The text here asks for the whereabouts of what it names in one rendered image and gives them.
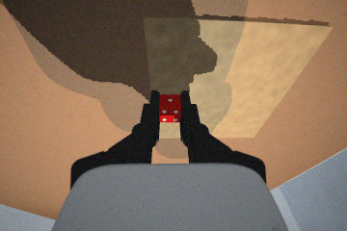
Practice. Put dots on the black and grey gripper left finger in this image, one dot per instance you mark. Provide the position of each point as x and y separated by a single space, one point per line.
136 148

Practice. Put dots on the red die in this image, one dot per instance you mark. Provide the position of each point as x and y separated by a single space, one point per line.
169 108

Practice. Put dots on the beige flat mat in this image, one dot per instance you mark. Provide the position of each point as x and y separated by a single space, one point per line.
236 71

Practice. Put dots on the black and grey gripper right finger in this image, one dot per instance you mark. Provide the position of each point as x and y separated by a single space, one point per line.
203 148

